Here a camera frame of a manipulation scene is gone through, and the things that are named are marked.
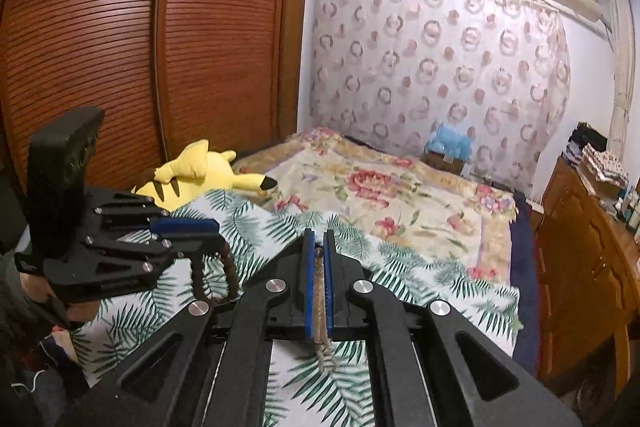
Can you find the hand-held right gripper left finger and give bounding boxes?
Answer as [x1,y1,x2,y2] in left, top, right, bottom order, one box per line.
[55,229,317,427]

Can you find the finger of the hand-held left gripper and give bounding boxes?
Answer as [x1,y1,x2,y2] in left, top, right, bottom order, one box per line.
[84,230,224,279]
[94,201,221,234]

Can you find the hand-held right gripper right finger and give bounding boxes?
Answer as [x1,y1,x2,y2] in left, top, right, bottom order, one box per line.
[322,229,584,427]

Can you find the brown braided bracelet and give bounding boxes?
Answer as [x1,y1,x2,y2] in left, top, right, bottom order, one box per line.
[191,251,339,376]

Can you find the person's left forearm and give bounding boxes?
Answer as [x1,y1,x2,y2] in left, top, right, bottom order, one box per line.
[21,278,100,324]

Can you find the yellow plush toy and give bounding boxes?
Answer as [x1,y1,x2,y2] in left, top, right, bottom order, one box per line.
[131,139,279,210]

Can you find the palm leaf print sheet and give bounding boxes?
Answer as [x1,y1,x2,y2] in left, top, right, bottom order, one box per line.
[70,189,524,427]

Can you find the floral blanket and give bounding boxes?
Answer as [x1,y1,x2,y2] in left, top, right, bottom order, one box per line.
[232,127,518,290]

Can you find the wooden slatted wardrobe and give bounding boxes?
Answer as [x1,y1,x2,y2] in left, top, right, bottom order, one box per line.
[0,0,309,208]

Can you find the cardboard box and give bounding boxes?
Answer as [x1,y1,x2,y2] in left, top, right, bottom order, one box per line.
[424,149,469,178]

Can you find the blue plush toy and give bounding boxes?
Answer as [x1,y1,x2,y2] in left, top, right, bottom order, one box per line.
[431,122,474,160]

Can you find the navy bed sheet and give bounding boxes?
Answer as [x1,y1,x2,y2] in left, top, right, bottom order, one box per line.
[509,191,545,380]

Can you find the person's dark clothing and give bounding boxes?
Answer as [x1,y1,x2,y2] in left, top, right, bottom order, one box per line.
[0,277,108,427]

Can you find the pink circle pattern curtain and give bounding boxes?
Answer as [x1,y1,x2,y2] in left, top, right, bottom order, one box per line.
[307,0,572,196]

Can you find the wooden dresser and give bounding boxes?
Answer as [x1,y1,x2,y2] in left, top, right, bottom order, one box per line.
[534,156,640,389]

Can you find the dark folded clothes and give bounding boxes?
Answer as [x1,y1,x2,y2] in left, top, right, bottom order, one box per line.
[562,122,609,165]

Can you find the patterned folded cloth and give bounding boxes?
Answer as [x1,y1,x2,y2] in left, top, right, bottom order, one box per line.
[579,143,629,198]

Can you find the group of small bottles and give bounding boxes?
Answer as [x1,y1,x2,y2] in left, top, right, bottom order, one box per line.
[611,184,640,240]

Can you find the white wrapped pipe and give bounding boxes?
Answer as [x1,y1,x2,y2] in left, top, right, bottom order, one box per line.
[604,0,632,145]

